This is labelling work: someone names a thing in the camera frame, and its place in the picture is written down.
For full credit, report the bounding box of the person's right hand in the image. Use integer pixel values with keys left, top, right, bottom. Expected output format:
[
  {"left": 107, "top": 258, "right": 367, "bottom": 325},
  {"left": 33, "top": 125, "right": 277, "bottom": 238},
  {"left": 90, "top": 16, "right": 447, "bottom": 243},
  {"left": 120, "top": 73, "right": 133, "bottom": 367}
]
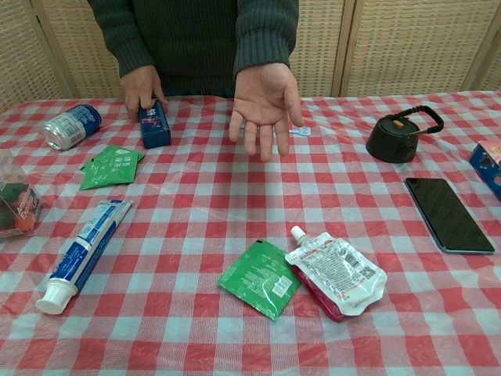
[{"left": 119, "top": 63, "right": 170, "bottom": 121}]

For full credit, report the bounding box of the black smartphone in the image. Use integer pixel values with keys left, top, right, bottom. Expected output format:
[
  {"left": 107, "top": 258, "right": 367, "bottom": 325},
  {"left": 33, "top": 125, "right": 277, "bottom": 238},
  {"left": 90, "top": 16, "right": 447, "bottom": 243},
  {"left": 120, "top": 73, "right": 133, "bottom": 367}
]
[{"left": 404, "top": 177, "right": 496, "bottom": 256}]

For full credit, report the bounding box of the dark blue small box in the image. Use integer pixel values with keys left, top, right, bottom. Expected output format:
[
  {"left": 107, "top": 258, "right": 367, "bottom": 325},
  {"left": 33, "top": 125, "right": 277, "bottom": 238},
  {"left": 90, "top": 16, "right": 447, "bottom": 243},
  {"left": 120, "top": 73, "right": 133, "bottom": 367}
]
[{"left": 138, "top": 99, "right": 173, "bottom": 150}]

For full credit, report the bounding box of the person's left hand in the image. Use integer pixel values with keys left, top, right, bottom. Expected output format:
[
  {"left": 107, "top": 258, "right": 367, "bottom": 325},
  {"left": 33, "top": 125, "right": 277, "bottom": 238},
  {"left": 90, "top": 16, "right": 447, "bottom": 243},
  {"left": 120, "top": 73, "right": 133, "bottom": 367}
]
[{"left": 229, "top": 62, "right": 305, "bottom": 163}]

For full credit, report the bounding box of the blue and pink carton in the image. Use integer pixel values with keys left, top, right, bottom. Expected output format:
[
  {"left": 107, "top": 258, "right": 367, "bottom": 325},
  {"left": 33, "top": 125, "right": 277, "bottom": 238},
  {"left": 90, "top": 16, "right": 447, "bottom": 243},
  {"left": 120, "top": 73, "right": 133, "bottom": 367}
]
[{"left": 469, "top": 141, "right": 501, "bottom": 201}]

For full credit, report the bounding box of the woven folding screen panel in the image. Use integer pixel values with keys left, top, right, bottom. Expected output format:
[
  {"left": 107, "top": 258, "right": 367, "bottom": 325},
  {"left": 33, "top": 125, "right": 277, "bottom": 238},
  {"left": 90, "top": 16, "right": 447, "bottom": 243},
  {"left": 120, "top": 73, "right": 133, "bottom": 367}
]
[
  {"left": 0, "top": 0, "right": 54, "bottom": 114},
  {"left": 335, "top": 0, "right": 501, "bottom": 97},
  {"left": 31, "top": 0, "right": 127, "bottom": 99},
  {"left": 288, "top": 0, "right": 356, "bottom": 98}
]

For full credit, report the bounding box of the green tea sachet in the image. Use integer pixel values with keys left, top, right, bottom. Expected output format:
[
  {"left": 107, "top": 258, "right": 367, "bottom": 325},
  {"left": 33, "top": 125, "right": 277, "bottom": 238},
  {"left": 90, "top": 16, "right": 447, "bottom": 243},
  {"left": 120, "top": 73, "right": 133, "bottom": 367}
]
[
  {"left": 80, "top": 144, "right": 146, "bottom": 173},
  {"left": 79, "top": 150, "right": 136, "bottom": 192}
]

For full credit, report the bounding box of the person's torso grey sweater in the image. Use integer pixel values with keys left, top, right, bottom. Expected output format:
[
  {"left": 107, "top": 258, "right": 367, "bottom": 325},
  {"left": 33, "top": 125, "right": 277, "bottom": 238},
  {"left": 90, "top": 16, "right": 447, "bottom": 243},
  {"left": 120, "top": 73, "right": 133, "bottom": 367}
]
[{"left": 128, "top": 0, "right": 246, "bottom": 99}]

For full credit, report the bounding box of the person's left forearm grey sleeve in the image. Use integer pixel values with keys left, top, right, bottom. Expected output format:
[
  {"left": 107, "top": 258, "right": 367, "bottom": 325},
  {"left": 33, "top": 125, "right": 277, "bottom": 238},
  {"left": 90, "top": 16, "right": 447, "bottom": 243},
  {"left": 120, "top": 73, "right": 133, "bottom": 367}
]
[{"left": 233, "top": 0, "right": 301, "bottom": 78}]

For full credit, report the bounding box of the blue and white toothpaste tube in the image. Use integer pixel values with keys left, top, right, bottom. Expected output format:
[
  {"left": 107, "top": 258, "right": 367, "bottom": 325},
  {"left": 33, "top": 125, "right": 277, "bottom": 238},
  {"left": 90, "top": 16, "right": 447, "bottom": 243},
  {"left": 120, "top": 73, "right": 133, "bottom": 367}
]
[{"left": 35, "top": 199, "right": 135, "bottom": 316}]

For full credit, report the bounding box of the red and white spout pouch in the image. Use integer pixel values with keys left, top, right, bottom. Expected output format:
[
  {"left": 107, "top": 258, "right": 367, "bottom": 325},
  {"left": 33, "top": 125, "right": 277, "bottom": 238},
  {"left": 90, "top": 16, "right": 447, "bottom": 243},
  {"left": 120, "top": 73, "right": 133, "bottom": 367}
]
[{"left": 284, "top": 225, "right": 389, "bottom": 324}]

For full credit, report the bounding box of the black cast iron teapot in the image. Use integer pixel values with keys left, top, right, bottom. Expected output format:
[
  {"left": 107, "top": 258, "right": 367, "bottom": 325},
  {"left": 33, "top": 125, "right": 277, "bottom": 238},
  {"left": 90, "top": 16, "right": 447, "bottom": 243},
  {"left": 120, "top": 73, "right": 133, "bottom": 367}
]
[{"left": 365, "top": 104, "right": 445, "bottom": 164}]

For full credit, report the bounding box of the clear bag with red items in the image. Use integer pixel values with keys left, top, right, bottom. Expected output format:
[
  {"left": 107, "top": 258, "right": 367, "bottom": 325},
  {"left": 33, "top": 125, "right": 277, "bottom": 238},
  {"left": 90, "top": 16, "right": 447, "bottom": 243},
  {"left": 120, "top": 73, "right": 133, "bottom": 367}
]
[{"left": 0, "top": 150, "right": 44, "bottom": 240}]

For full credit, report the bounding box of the person's right forearm grey sleeve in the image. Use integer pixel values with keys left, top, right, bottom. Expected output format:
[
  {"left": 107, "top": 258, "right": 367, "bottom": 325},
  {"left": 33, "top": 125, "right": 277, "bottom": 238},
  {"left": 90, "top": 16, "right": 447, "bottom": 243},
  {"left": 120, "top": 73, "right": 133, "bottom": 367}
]
[{"left": 87, "top": 0, "right": 157, "bottom": 79}]

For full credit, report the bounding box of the red white checkered tablecloth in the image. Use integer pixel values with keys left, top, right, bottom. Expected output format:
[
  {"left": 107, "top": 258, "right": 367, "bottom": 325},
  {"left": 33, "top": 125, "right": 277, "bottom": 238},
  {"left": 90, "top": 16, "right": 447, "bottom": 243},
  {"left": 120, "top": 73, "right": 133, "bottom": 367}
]
[{"left": 0, "top": 90, "right": 501, "bottom": 376}]

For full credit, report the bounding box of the green sachet with barcode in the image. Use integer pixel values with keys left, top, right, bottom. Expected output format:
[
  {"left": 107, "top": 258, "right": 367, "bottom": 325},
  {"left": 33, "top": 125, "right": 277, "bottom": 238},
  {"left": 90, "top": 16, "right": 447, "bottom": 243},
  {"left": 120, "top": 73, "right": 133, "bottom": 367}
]
[{"left": 217, "top": 238, "right": 304, "bottom": 320}]

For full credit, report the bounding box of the blue and silver drink can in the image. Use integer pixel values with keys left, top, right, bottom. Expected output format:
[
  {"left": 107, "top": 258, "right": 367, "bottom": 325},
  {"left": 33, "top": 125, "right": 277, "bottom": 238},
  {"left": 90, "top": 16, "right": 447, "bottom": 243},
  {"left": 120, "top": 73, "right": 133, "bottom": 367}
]
[{"left": 42, "top": 103, "right": 103, "bottom": 152}]

